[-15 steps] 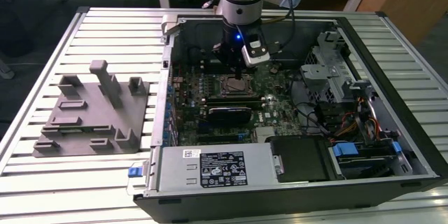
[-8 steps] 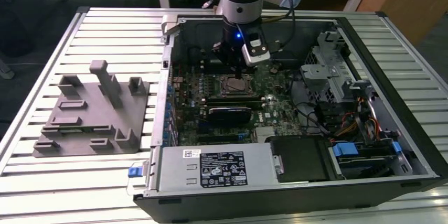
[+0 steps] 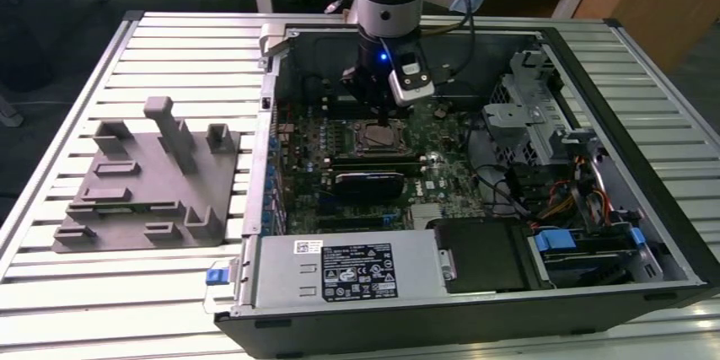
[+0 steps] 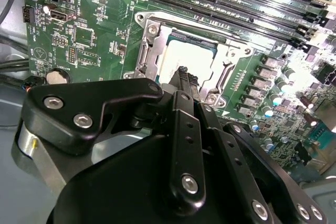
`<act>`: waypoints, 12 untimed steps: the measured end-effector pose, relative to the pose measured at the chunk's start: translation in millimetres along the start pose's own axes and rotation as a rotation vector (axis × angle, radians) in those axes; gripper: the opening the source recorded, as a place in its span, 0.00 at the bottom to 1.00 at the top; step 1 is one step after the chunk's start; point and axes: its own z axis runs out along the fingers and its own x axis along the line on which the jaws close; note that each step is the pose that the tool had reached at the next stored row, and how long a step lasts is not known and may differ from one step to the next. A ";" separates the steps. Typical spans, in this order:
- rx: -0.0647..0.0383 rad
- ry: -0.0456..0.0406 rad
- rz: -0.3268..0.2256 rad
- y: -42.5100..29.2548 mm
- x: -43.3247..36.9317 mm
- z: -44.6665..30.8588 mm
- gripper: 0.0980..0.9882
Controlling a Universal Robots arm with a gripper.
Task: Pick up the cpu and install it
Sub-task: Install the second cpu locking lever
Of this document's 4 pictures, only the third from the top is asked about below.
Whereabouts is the metal socket cover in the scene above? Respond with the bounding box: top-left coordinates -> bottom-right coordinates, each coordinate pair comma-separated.
352,121 -> 407,154

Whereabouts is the small black graphics card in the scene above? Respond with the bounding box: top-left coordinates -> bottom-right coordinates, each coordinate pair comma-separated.
331,169 -> 407,201

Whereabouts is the silver metal drive cage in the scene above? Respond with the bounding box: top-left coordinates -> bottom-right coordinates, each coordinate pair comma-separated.
480,50 -> 598,167

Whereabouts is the green motherboard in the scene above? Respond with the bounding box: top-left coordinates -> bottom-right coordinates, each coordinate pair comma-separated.
275,98 -> 491,237

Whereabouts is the small silver heatsink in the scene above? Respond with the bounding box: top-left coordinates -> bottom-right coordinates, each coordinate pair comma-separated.
412,203 -> 446,230

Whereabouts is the black expansion slot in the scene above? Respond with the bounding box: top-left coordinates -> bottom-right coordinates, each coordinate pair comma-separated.
315,215 -> 386,231

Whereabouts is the black plastic shroud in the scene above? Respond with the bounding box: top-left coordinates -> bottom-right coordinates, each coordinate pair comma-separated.
426,216 -> 556,296

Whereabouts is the silver power supply unit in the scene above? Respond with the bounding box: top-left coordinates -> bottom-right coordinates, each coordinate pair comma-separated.
242,233 -> 458,309

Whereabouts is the grey parts rack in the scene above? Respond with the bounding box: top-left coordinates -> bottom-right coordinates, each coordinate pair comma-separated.
51,96 -> 244,255

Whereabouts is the blue disk carrier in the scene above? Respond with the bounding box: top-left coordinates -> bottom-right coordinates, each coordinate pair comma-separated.
532,228 -> 580,255

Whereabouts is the black PC case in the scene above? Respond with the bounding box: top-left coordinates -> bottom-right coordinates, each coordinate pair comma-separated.
212,21 -> 720,360

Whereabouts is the white chair base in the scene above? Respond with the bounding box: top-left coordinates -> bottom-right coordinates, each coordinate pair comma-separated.
0,92 -> 26,128

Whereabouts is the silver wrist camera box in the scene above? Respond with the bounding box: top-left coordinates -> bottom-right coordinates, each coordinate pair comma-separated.
387,51 -> 438,106

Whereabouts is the black camera cable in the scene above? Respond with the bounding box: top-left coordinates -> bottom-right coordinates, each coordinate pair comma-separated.
432,0 -> 479,83

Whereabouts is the coloured power wire bundle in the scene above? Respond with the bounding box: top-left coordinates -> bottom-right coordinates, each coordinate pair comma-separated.
536,155 -> 618,226

